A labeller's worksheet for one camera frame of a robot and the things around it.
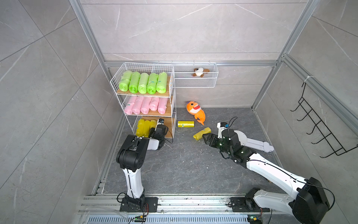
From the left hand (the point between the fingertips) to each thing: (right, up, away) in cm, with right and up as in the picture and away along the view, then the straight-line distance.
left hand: (153, 127), depth 101 cm
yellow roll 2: (-10, -1, +1) cm, 10 cm away
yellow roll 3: (-5, -1, 0) cm, 5 cm away
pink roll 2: (-1, +13, -19) cm, 23 cm away
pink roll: (-7, +15, -16) cm, 23 cm away
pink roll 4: (+9, +14, -19) cm, 25 cm away
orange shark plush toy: (+31, +15, +10) cm, 35 cm away
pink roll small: (-11, +14, -17) cm, 25 cm away
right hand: (+35, -4, -21) cm, 41 cm away
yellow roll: (+24, +2, +4) cm, 24 cm away
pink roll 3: (+4, +15, -18) cm, 24 cm away
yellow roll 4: (-1, +3, +3) cm, 4 cm away
